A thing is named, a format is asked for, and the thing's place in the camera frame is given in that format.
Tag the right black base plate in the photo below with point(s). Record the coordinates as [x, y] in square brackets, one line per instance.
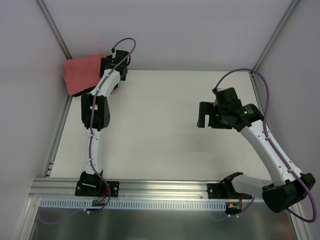
[225, 191]

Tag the frame post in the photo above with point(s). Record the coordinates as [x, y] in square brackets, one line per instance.
[53, 28]
[293, 4]

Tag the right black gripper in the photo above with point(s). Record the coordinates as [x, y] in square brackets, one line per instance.
[211, 116]

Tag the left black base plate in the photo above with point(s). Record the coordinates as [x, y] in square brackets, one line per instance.
[97, 189]

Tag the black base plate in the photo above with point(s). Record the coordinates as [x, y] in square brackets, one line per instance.
[225, 191]
[97, 189]

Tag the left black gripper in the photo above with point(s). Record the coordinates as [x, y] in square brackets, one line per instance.
[106, 64]

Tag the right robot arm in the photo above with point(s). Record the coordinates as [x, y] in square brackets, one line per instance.
[288, 184]

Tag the left rear frame post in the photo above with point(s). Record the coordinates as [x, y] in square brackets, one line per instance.
[53, 28]

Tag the white slotted cable duct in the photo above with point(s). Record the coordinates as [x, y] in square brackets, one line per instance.
[129, 204]

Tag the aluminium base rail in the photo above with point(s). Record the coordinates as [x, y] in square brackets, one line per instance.
[165, 190]

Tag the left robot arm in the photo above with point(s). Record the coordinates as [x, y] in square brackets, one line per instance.
[95, 115]

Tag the right rear frame post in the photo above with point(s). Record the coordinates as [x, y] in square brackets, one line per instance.
[293, 4]

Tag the folded black t shirt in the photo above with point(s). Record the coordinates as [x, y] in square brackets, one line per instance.
[80, 95]

